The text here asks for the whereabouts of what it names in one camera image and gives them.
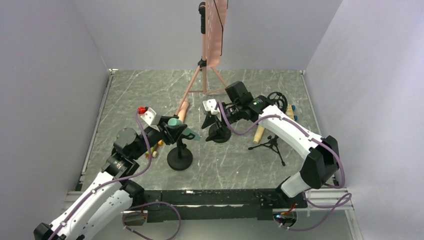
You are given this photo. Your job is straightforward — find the teal microphone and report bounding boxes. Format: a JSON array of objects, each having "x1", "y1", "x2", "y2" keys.
[{"x1": 167, "y1": 117, "x2": 201, "y2": 141}]

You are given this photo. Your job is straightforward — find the pink microphone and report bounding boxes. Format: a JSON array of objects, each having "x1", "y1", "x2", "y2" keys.
[{"x1": 177, "y1": 98, "x2": 190, "y2": 122}]

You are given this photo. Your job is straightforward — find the black round-base mic stand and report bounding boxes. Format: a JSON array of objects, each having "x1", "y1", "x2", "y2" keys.
[
  {"x1": 202, "y1": 114, "x2": 232, "y2": 143},
  {"x1": 167, "y1": 135, "x2": 193, "y2": 171}
]

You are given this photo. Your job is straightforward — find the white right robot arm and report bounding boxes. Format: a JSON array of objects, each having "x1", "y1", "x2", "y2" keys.
[{"x1": 202, "y1": 81, "x2": 342, "y2": 200}]

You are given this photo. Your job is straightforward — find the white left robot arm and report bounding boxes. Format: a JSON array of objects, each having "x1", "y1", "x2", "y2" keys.
[{"x1": 33, "y1": 113, "x2": 188, "y2": 240}]

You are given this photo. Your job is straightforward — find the pink music stand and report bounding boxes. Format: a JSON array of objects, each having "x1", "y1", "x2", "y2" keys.
[{"x1": 175, "y1": 0, "x2": 229, "y2": 115}]

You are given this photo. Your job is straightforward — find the colourful toy block car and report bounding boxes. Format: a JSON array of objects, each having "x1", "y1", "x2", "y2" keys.
[{"x1": 144, "y1": 140, "x2": 164, "y2": 159}]

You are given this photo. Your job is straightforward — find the yellow microphone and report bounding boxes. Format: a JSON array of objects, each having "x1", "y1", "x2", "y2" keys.
[{"x1": 253, "y1": 124, "x2": 265, "y2": 144}]

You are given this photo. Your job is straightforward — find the beige toy car blue wheels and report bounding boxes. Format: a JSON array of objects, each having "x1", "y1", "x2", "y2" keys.
[{"x1": 286, "y1": 105, "x2": 298, "y2": 121}]

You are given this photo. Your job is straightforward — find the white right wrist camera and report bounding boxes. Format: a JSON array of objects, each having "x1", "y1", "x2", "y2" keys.
[{"x1": 202, "y1": 98, "x2": 221, "y2": 116}]

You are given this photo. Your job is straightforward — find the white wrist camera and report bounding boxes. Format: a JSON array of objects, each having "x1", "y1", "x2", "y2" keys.
[
  {"x1": 137, "y1": 106, "x2": 160, "y2": 128},
  {"x1": 202, "y1": 98, "x2": 221, "y2": 116}
]

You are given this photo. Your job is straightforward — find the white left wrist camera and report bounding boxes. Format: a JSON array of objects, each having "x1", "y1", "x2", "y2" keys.
[{"x1": 137, "y1": 106, "x2": 160, "y2": 128}]

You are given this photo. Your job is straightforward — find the black shock mount tripod stand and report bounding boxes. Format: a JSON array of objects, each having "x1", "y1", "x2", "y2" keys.
[{"x1": 247, "y1": 91, "x2": 289, "y2": 167}]

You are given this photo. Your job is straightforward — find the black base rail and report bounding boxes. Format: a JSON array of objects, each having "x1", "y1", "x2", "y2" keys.
[{"x1": 140, "y1": 188, "x2": 307, "y2": 223}]

